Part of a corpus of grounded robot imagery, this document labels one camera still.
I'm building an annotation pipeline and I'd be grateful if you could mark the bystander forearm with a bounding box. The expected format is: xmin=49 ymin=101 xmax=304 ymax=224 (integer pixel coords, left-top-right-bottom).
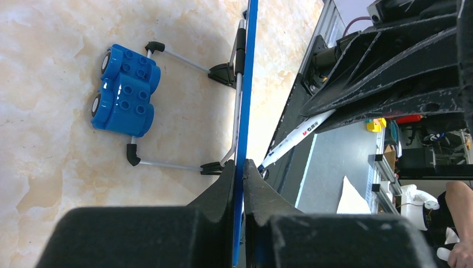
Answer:
xmin=445 ymin=181 xmax=472 ymax=244

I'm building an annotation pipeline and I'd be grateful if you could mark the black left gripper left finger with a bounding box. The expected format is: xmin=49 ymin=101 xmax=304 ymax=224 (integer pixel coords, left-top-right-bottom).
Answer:
xmin=37 ymin=160 xmax=235 ymax=267

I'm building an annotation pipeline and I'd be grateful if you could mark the metal wire whiteboard stand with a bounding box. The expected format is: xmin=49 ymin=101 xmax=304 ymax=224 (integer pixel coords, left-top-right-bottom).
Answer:
xmin=126 ymin=20 xmax=247 ymax=175

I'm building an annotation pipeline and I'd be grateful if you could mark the blue framed whiteboard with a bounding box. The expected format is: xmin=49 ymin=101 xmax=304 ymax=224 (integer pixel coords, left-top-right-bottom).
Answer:
xmin=233 ymin=0 xmax=258 ymax=267

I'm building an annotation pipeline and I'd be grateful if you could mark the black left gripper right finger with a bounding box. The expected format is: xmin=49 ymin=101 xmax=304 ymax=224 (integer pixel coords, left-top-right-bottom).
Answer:
xmin=243 ymin=159 xmax=437 ymax=267

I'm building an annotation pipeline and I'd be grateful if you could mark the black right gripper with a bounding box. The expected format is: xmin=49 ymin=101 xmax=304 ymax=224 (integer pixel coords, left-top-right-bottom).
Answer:
xmin=299 ymin=1 xmax=472 ymax=133

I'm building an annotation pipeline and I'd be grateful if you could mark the blue white marker pen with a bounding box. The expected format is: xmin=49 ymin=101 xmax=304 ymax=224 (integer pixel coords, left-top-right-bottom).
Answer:
xmin=258 ymin=109 xmax=336 ymax=173

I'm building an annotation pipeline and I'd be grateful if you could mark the blue toy car block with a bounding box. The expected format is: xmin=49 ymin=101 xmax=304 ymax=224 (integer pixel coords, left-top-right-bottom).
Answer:
xmin=91 ymin=44 xmax=161 ymax=137

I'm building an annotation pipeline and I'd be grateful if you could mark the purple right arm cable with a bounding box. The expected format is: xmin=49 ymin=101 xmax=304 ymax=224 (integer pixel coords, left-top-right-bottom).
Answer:
xmin=341 ymin=15 xmax=372 ymax=38

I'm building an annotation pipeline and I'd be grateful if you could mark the bystander hand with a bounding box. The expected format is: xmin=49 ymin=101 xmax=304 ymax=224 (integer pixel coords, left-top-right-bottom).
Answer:
xmin=447 ymin=240 xmax=473 ymax=268

